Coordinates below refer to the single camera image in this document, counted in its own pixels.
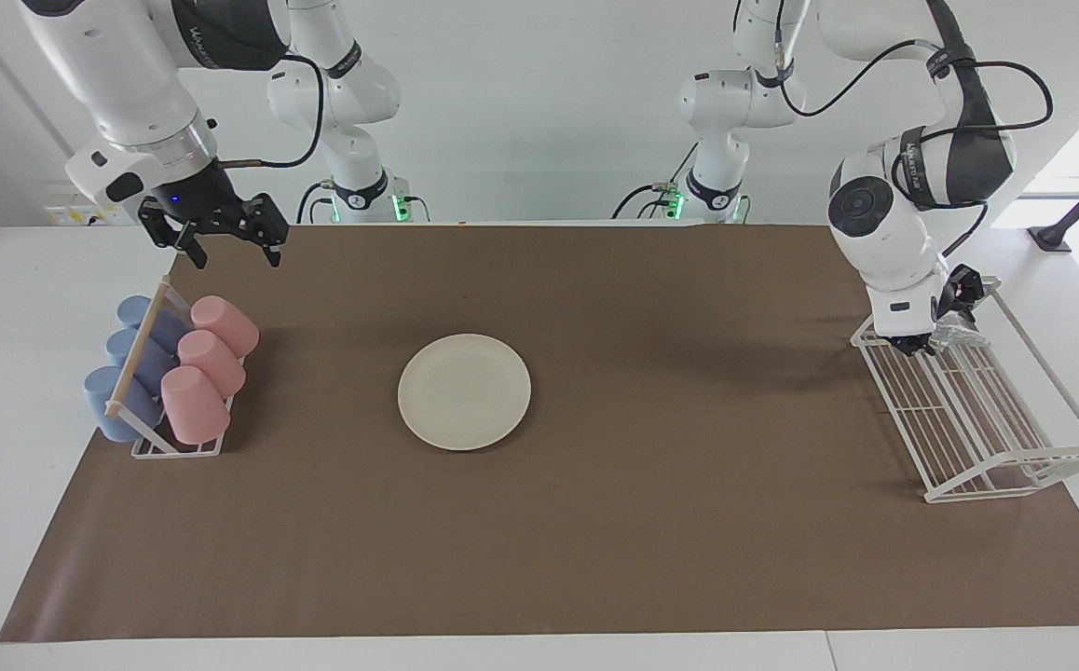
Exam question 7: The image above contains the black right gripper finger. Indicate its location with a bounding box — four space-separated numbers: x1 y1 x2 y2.
238 192 292 270
136 201 211 272

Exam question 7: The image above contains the cream round plate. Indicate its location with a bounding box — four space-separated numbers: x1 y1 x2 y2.
397 333 533 453

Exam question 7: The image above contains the blue plastic cup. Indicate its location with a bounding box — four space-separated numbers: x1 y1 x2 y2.
116 295 192 355
105 328 179 397
83 365 166 444

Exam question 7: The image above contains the pink plastic cup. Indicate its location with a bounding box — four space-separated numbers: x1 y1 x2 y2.
190 295 261 360
176 330 248 400
160 365 232 445

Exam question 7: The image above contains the brown table mat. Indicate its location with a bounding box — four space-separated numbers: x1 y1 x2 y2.
0 222 1079 644

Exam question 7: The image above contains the black right base cable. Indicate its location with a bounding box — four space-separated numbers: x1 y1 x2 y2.
295 180 337 225

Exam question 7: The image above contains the black base cable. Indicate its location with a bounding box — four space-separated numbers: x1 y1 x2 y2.
295 180 337 225
611 183 682 221

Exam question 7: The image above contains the white wall power outlet box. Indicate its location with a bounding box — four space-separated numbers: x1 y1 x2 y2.
43 182 140 227

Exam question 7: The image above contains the white wire cup rack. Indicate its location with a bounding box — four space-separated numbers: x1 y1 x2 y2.
104 275 247 459

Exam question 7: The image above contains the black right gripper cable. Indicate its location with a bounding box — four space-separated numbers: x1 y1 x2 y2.
218 51 328 171

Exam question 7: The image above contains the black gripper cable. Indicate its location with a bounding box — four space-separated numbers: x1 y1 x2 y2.
218 51 328 171
772 0 1055 257

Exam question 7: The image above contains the white wire dish rack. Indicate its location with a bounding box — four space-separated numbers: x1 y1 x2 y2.
851 275 1079 504

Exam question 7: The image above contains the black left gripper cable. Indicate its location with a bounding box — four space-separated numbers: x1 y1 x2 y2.
772 0 1055 257

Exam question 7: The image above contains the black left base cable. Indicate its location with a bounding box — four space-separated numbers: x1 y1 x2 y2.
611 183 682 221

